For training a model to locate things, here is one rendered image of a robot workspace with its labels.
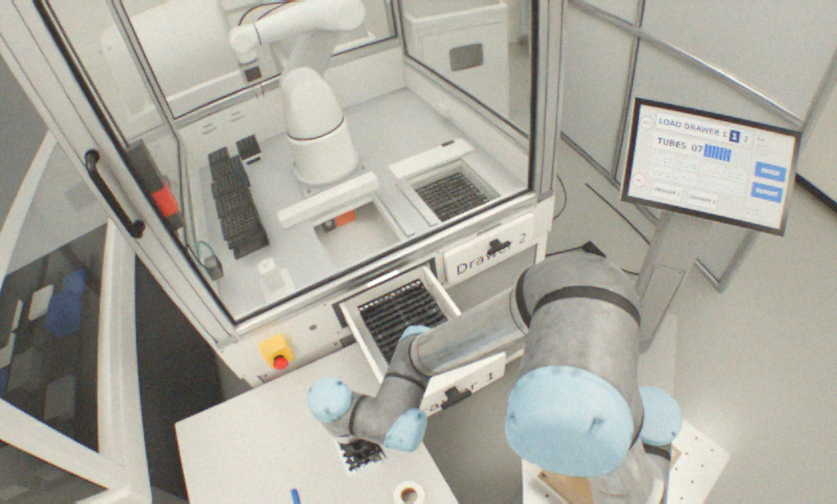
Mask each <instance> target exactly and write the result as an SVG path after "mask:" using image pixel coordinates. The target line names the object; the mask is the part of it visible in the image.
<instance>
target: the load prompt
mask: <svg viewBox="0 0 837 504"><path fill-rule="evenodd" d="M654 129H659V130H664V131H669V132H674V133H679V134H684V135H688V136H693V137H698V138H702V139H707V140H712V141H716V142H721V143H725V144H730V145H734V146H739V147H743V148H748V149H752V143H753V136H754V132H753V131H749V130H744V129H740V128H735V127H731V126H726V125H721V124H717V123H712V122H707V121H703V120H698V119H693V118H688V117H683V116H678V115H673V114H668V113H663V112H658V111H657V112H656V120H655V128H654Z"/></svg>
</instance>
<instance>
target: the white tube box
mask: <svg viewBox="0 0 837 504"><path fill-rule="evenodd" d="M332 438H333V437H332ZM333 441H334V443H335V446H336V448H337V451H338V453H339V456H340V458H341V461H342V463H343V465H344V468H345V470H346V473H347V475H348V477H349V478H350V479H352V480H353V479H356V478H358V477H360V476H363V475H365V474H367V473H370V472H372V471H374V470H377V469H379V468H381V467H384V465H383V463H382V461H381V460H380V461H378V462H376V463H374V462H373V460H372V459H371V460H372V461H371V462H368V463H365V461H364V465H365V468H363V467H362V465H360V466H358V465H357V463H356V464H355V466H356V468H357V471H355V470H354V469H353V468H352V467H351V465H350V464H349V461H348V459H347V456H346V454H345V452H344V450H342V449H341V447H340V444H339V443H338V442H337V441H336V440H335V439H334V438H333Z"/></svg>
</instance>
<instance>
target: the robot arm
mask: <svg viewBox="0 0 837 504"><path fill-rule="evenodd" d="M640 323H641V309H640V301H639V297H638V295H637V292H636V290H635V287H634V285H633V284H632V282H631V281H630V279H629V278H628V276H627V275H626V274H625V273H624V272H623V271H622V270H621V269H620V268H619V267H618V266H617V265H615V264H614V263H612V262H611V261H609V260H607V259H605V258H603V257H600V256H597V255H595V254H592V253H583V252H568V253H563V254H559V255H555V256H551V257H549V258H547V259H545V260H543V261H541V262H539V263H537V264H535V265H533V266H531V267H530V268H528V269H526V270H524V271H523V272H522V273H521V274H520V275H519V276H518V278H517V280H516V283H515V285H514V286H512V287H510V288H508V289H507V290H505V291H503V292H501V293H499V294H497V295H496V296H494V297H492V298H490V299H488V300H486V301H484V302H483V303H481V304H479V305H477V306H475V307H473V308H471V309H469V310H468V311H466V312H464V313H462V314H460V315H458V316H456V317H454V318H452V319H450V320H448V321H446V322H444V323H442V324H440V325H438V326H437V327H435V328H433V329H430V328H428V327H425V326H417V327H416V326H410V327H408V328H407V329H406V330H405V331H404V333H403V335H402V337H401V338H400V340H399V341H398V343H397V346H396V350H395V353H394V355H393V357H392V360H391V362H390V364H389V367H388V369H387V371H386V374H385V376H384V378H383V381H382V383H381V385H380V388H379V390H378V392H377V395H376V397H372V396H369V395H366V394H362V393H358V392H355V391H352V390H350V388H349V386H348V385H347V384H345V383H344V382H343V381H342V380H340V379H339V378H336V377H323V378H321V379H319V380H317V381H315V382H314V383H313V384H312V385H311V387H310V388H309V390H308V393H307V404H308V407H309V409H310V410H311V412H312V415H313V416H314V418H315V419H317V420H318V421H319V422H320V423H321V424H322V425H323V426H324V428H325V429H326V430H327V432H328V433H329V434H330V435H331V436H332V437H333V438H334V439H335V440H336V441H337V442H338V443H339V444H340V447H341V449H342V450H344V452H345V454H346V456H347V459H348V461H349V464H350V465H351V467H352V468H353V469H354V470H355V471H357V468H356V466H355V464H356V463H357V465H358V466H360V465H362V467H363V468H365V465H364V461H365V463H368V462H371V461H372V460H373V462H374V463H376V462H378V461H380V460H382V461H383V457H382V455H381V454H383V456H384V457H385V459H387V457H386V455H385V453H384V451H383V449H382V447H381V446H380V445H382V446H384V447H385V448H393V449H396V450H400V451H404V452H413V451H415V450H416V449H417V448H418V447H419V445H420V444H421V442H422V439H423V437H424V434H425V429H426V426H427V414H426V413H425V412H424V411H421V410H420V409H419V408H420V406H421V403H422V400H423V398H424V395H425V392H426V389H427V387H428V384H429V382H430V379H431V378H432V377H434V376H438V375H440V374H443V373H446V372H449V371H452V370H455V369H458V368H461V367H464V366H467V365H470V364H473V363H476V362H478V361H481V360H484V359H487V358H490V357H492V356H495V355H498V354H500V353H503V352H506V351H509V350H511V349H514V348H517V347H519V346H522V345H524V344H525V347H524V351H523V355H522V359H521V363H520V366H519V370H518V374H517V378H516V382H515V385H514V387H513V388H512V391H511V393H510V395H509V399H508V403H507V417H506V421H505V435H506V439H507V441H508V443H509V445H510V446H511V448H512V449H513V450H514V451H515V452H516V453H517V454H518V455H519V456H520V457H521V458H523V459H524V460H526V461H527V462H529V463H531V464H538V465H539V468H541V469H544V470H547V471H550V472H553V473H557V474H561V475H567V476H574V477H586V478H587V479H588V481H589V482H590V483H591V485H592V489H591V490H592V497H593V501H594V503H595V504H667V497H668V487H669V475H670V463H671V450H672V441H673V440H675V439H676V437H677V436H678V434H679V432H680V430H681V427H682V412H681V409H680V407H679V405H678V403H677V402H676V400H674V399H673V398H672V397H671V395H670V394H668V393H667V392H665V391H664V390H662V389H659V388H656V387H651V386H644V387H638V382H637V367H638V354H639V339H640ZM351 457H353V458H354V459H353V460H355V461H353V460H352V459H351ZM371 459H372V460H371Z"/></svg>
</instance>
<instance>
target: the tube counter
mask: <svg viewBox="0 0 837 504"><path fill-rule="evenodd" d="M690 155H694V156H698V157H703V158H707V159H712V160H717V161H721V162H726V163H730V164H735V165H739V166H743V167H748V168H749V164H750V157H751V153H750V152H746V151H741V150H737V149H732V148H728V147H723V146H719V145H714V144H709V143H705V142H700V141H696V140H692V141H691V149H690Z"/></svg>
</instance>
